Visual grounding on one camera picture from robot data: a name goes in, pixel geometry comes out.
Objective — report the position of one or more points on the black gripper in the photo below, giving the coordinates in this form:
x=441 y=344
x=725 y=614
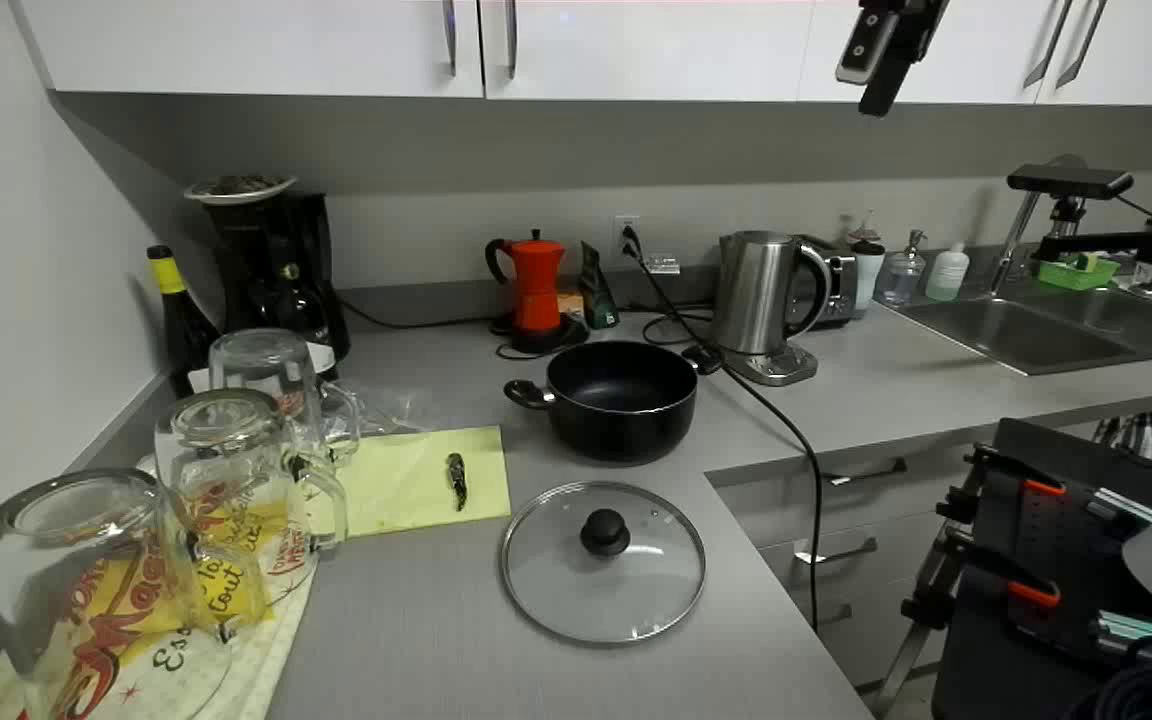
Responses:
x=905 y=44

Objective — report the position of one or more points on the glass lid with black knob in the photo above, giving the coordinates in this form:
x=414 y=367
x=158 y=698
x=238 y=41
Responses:
x=604 y=533

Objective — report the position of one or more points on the red moka pot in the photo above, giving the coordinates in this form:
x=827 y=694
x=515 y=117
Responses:
x=539 y=283

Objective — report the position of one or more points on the black cooking pot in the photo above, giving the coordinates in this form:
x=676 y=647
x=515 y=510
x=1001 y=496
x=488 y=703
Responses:
x=619 y=422

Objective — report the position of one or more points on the clear soap bottle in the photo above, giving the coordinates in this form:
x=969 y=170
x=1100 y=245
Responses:
x=903 y=275

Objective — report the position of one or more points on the white soap bottle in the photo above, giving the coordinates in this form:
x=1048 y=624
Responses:
x=947 y=270

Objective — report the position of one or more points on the green sponge holder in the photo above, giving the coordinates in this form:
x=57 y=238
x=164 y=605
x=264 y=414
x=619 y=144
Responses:
x=1077 y=270

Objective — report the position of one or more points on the stainless steel electric kettle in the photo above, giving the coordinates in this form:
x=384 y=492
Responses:
x=751 y=303

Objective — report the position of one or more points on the stainless steel sink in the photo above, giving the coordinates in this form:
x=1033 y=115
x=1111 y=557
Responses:
x=1040 y=325

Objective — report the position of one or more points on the black round trivet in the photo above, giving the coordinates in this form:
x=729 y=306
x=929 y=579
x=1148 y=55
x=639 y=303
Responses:
x=543 y=342

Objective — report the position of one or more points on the grey lower drawer cabinet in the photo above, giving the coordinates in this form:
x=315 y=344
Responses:
x=856 y=533

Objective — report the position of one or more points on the black stand with orange clamps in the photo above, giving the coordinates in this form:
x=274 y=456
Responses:
x=1040 y=561

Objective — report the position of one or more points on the clear plastic wrap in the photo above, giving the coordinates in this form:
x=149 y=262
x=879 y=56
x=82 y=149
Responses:
x=399 y=405

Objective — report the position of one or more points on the wide white cabinet door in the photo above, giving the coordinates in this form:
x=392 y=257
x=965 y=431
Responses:
x=243 y=41

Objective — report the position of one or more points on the black coffee maker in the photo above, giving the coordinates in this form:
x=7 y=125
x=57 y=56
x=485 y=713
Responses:
x=279 y=267

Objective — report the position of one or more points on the small clear glass mug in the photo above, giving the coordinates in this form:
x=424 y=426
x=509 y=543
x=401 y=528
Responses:
x=262 y=367

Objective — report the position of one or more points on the dark wine bottle yellow cap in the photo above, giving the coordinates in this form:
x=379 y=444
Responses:
x=180 y=322

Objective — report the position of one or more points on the upturned drinking glasses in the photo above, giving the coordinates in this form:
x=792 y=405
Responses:
x=191 y=675

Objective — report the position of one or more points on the large clear glass mug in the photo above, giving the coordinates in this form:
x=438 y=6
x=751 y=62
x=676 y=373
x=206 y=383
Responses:
x=71 y=573

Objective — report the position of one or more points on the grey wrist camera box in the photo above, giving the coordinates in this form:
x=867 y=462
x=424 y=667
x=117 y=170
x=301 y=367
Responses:
x=861 y=44

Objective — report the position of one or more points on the black camera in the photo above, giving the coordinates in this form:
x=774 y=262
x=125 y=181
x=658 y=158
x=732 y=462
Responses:
x=1071 y=181

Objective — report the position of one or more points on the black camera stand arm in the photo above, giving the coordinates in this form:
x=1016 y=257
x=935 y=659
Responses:
x=1096 y=245

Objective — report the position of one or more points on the white wall outlet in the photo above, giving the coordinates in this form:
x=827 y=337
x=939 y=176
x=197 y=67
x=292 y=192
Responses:
x=624 y=238

